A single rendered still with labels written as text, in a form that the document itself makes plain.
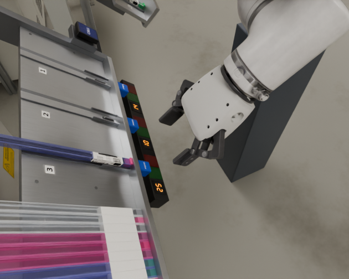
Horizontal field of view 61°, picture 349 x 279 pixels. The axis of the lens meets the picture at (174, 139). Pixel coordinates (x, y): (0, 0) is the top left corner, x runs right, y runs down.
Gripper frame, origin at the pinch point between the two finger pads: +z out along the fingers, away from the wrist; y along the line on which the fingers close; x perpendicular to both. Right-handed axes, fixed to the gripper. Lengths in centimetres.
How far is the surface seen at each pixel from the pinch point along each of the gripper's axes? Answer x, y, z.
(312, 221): -95, -6, 17
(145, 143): -4.5, 8.1, 11.1
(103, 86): 4.9, 20.8, 9.9
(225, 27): -105, 125, 8
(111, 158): 7.8, -0.1, 8.7
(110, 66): 3.2, 26.4, 8.0
